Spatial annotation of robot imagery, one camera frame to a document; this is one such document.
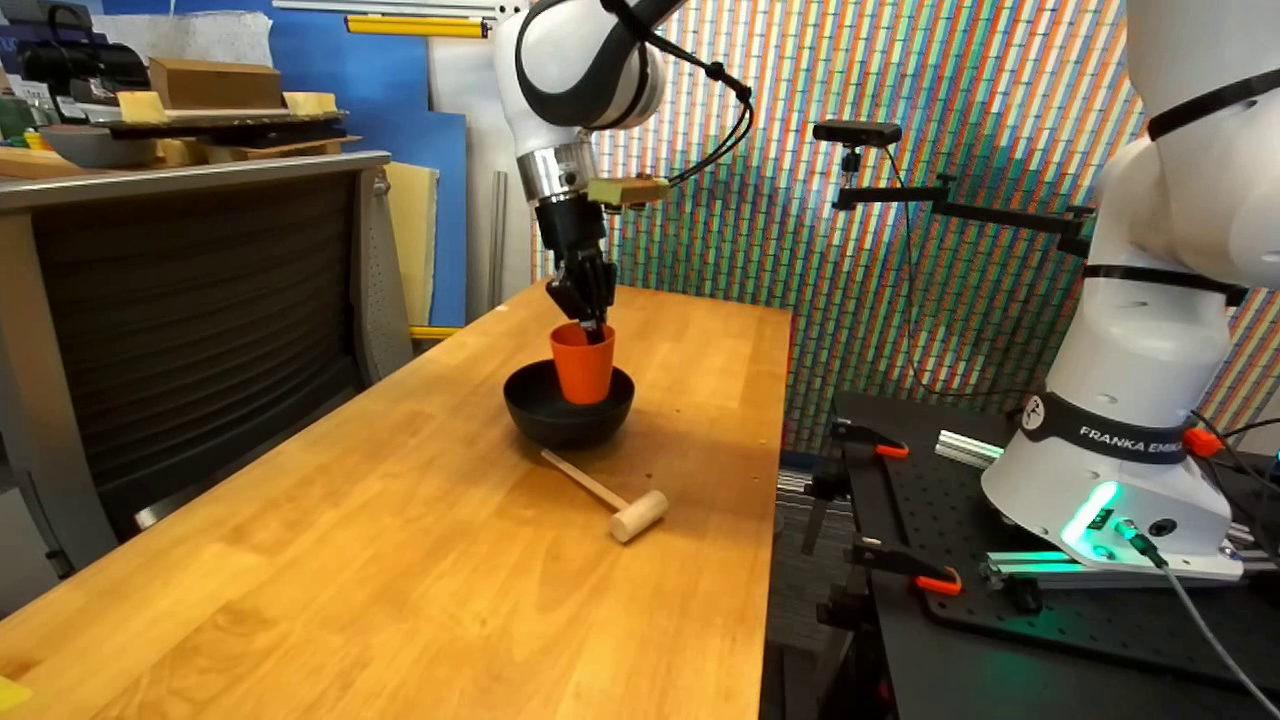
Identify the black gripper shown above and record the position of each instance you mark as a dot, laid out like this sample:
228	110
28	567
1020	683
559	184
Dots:
575	235

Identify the orange plastic cup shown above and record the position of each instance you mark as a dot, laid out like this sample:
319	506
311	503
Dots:
583	361

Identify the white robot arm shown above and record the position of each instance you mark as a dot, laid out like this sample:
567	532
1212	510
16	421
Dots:
1190	219

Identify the black bowl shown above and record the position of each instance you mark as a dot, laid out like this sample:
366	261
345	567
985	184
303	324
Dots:
547	418

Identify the small wooden mallet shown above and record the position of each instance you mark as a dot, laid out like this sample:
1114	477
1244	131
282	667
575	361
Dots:
628	518

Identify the orange black clamp far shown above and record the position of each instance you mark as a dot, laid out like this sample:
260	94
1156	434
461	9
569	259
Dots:
851	444

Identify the orange black clamp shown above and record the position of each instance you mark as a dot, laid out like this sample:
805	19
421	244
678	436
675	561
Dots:
851	444
925	574

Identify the black mounting board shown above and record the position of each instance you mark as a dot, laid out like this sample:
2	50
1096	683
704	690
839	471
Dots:
1026	593

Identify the grey mesh office chair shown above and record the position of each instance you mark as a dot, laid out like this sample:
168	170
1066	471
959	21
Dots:
157	330

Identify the orange black clamp near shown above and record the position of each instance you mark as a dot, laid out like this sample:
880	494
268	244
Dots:
925	574

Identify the black camera on stand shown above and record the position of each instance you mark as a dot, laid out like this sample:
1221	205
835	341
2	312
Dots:
936	197

